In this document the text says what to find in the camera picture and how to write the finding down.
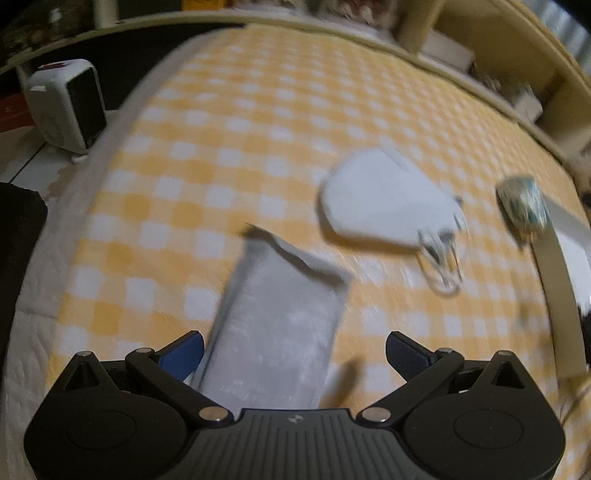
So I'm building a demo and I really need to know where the white open box in shelf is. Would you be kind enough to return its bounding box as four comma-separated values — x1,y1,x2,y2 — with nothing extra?
421,30,475,72

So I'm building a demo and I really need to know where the yellow checkered bed blanket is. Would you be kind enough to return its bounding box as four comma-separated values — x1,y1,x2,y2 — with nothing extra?
46,25,590,479

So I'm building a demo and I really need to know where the white space heater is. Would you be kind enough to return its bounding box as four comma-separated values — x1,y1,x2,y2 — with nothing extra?
24,59,107,156

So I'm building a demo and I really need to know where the wooden headboard shelf unit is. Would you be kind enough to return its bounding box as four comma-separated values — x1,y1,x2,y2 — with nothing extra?
0,0,591,163

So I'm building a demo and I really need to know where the white face mask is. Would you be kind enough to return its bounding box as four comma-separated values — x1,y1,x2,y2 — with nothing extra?
320,148,468,297

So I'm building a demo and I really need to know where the white tissue box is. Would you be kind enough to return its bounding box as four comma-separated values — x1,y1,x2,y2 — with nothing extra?
510,85,543,123

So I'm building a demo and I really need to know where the blue patterned fabric pouch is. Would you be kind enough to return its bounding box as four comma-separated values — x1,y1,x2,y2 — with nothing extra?
496,175,549,243

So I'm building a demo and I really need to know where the white shallow cardboard box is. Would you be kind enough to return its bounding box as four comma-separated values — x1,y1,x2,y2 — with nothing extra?
532,196,590,379

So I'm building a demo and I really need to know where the silver foil pouch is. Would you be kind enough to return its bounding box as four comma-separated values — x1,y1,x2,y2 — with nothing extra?
191,225,353,414

